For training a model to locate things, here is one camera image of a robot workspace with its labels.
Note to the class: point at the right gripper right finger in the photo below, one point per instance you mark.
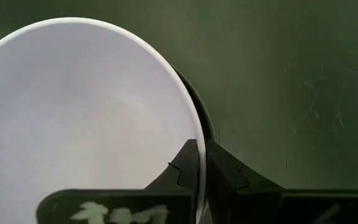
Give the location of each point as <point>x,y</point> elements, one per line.
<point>228,186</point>

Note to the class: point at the lilac ribbed bowl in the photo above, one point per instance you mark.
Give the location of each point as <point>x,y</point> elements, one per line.
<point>73,109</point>

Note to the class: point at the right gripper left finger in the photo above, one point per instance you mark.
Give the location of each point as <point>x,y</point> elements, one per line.
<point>182,174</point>

